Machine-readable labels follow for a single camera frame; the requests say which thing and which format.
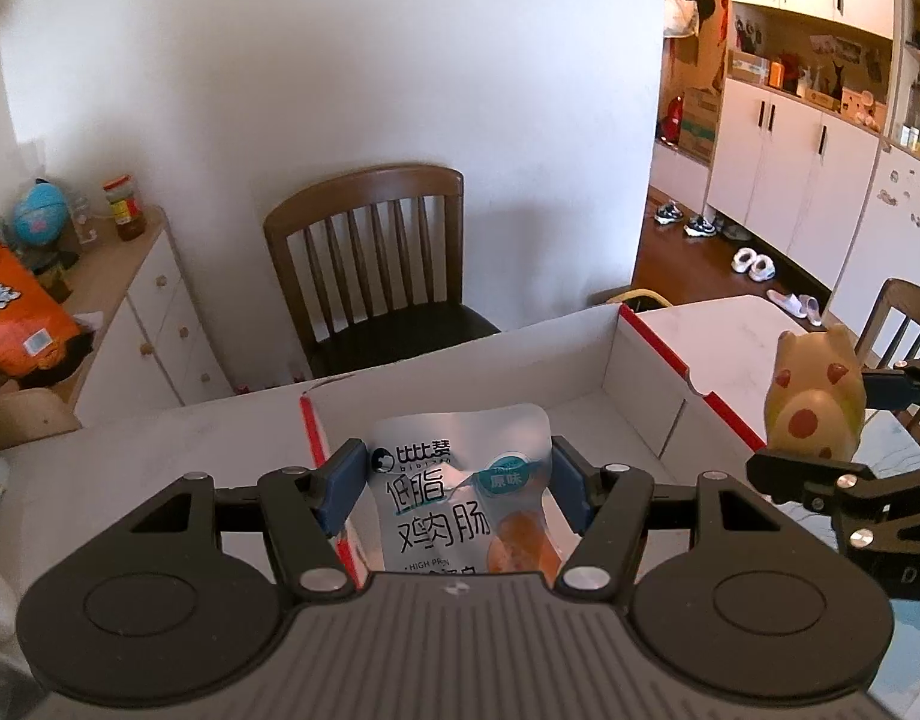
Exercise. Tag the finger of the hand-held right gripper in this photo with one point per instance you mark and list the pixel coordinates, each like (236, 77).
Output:
(883, 388)
(797, 476)

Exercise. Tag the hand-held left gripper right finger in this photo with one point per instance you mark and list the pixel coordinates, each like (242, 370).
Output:
(572, 495)

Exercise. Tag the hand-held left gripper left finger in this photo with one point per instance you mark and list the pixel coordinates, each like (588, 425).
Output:
(341, 487)

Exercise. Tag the yellow pig toy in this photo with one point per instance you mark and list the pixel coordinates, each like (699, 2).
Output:
(812, 405)

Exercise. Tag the silver snack pouch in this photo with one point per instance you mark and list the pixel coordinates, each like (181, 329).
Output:
(445, 510)

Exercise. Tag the red cardboard box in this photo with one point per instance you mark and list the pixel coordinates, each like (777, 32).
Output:
(505, 360)

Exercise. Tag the white marble desktop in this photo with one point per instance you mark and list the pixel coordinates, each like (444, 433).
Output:
(167, 442)

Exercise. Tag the blue patterned table mat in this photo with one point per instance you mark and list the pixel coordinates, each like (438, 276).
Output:
(910, 435)

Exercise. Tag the brown wooden slat chair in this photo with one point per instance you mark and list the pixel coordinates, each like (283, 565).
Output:
(891, 300)
(362, 191)

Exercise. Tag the white slipper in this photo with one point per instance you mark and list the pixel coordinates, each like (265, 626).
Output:
(784, 302)
(811, 310)

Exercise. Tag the white refrigerator with magnets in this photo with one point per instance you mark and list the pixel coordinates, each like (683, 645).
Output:
(895, 232)

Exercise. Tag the white shoe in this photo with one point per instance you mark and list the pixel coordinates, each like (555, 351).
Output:
(764, 268)
(743, 261)

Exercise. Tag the yellow rimmed stool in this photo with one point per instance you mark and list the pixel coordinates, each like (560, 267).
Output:
(640, 292)

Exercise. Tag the dark blue sneaker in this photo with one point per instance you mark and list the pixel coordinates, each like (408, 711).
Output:
(668, 214)
(701, 226)

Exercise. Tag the white sideboard wooden top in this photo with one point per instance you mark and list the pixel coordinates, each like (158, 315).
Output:
(160, 315)

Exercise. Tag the cardboard carton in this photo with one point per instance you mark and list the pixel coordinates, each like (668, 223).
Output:
(700, 124)

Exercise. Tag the light wooden child chair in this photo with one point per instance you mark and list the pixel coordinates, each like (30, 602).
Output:
(25, 416)

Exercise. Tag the red bag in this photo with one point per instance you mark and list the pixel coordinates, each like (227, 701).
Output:
(670, 120)

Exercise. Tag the sauce jar red lid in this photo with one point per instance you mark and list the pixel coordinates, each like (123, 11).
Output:
(125, 210)

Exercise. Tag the orange snack bag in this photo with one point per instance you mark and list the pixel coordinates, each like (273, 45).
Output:
(18, 315)

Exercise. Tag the clear glass cup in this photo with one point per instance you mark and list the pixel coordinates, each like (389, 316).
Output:
(85, 223)

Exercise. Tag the blue desk globe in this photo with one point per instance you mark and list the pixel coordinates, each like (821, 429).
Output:
(40, 214)

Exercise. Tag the white tote bag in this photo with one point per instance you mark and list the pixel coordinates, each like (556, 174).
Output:
(681, 15)

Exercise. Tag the white wall cabinet unit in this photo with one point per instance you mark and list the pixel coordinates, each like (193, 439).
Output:
(790, 157)

